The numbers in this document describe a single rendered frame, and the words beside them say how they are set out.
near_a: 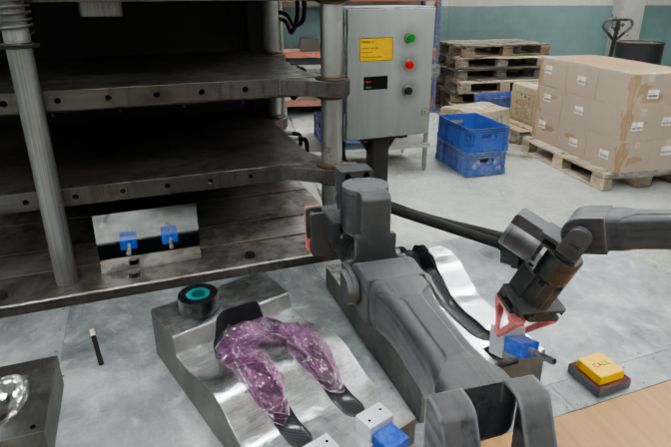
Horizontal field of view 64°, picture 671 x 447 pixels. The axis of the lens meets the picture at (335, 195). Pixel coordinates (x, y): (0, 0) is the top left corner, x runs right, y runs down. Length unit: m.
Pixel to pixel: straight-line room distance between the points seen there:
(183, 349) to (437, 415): 0.74
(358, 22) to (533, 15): 6.89
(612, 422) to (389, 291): 0.67
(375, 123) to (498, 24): 6.58
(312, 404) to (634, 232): 0.58
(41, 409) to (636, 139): 4.44
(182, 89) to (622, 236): 1.08
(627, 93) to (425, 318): 4.27
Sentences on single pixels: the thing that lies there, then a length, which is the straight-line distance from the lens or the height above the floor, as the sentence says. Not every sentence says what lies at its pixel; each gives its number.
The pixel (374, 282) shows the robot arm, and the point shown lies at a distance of 0.57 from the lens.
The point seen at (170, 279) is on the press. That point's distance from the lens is 1.54.
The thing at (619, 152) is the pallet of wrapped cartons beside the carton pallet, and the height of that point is 0.32.
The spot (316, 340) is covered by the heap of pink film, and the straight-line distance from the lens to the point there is 1.02.
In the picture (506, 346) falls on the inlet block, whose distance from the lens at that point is 1.03.
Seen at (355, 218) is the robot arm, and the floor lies 1.26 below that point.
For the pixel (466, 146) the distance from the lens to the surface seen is 4.67.
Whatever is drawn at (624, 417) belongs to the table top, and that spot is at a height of 0.80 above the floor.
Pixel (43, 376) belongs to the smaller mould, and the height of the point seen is 0.87.
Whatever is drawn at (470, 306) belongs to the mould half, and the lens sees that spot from 1.20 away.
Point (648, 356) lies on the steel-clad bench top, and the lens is 1.34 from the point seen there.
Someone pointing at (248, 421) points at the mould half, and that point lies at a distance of 0.94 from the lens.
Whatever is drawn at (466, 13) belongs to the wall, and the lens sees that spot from 8.00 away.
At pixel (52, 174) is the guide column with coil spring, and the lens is 1.49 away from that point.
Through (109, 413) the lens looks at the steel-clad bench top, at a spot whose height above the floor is 0.80.
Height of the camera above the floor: 1.52
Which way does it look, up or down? 21 degrees down
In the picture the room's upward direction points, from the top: straight up
